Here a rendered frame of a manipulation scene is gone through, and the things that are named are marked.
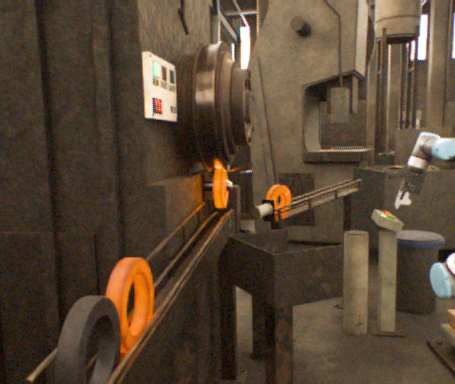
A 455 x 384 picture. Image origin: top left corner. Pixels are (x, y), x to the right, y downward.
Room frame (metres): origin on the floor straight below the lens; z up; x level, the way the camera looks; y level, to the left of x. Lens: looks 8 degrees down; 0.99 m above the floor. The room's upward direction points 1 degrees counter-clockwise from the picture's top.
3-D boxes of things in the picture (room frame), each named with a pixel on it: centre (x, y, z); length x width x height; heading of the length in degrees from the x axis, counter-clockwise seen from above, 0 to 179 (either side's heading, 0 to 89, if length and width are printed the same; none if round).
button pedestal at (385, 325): (2.33, -0.79, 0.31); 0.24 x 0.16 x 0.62; 171
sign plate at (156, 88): (1.46, 0.21, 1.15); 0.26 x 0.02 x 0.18; 171
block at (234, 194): (2.01, 0.02, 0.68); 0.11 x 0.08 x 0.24; 81
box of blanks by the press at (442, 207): (3.99, -1.63, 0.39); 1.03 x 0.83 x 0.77; 96
